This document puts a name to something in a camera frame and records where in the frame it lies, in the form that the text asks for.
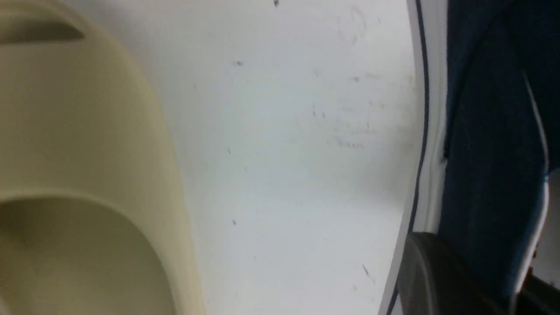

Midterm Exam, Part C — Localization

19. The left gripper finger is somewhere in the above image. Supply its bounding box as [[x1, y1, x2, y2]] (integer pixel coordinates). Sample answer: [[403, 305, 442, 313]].
[[397, 232, 506, 315]]

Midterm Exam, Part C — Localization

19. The navy canvas shoe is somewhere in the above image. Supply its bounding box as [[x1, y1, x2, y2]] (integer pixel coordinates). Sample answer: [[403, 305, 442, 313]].
[[378, 0, 560, 315]]

